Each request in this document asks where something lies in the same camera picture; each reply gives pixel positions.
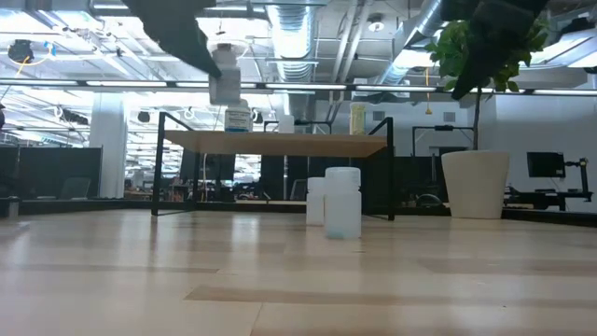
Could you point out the black ceiling-mounted camera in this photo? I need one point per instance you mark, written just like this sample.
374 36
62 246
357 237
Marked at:
21 50

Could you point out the white ceiling sensor dome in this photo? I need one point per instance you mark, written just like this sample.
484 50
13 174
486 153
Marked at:
375 25

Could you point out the long overhead light bar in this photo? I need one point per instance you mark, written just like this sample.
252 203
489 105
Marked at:
303 87

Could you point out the leafy green plant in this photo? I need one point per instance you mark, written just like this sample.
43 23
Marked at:
450 51

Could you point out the silver ventilation duct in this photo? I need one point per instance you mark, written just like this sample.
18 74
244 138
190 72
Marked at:
291 42

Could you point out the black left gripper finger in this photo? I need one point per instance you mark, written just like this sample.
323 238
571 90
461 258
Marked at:
182 32

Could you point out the white building column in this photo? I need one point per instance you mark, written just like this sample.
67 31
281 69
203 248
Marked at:
108 149

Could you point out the translucent white plastic bottle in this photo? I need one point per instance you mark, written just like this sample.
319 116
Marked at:
315 205
342 210
286 125

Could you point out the black aluminium table frame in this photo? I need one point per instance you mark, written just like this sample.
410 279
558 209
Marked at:
70 206
550 216

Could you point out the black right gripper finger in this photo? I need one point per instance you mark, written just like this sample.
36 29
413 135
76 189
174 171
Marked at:
494 42

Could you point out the large white plant pot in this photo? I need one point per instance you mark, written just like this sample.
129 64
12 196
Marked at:
476 186

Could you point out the wooden shelf black metal legs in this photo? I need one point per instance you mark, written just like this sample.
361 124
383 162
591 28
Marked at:
280 144

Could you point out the black background monitor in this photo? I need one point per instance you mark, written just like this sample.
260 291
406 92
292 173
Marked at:
545 164

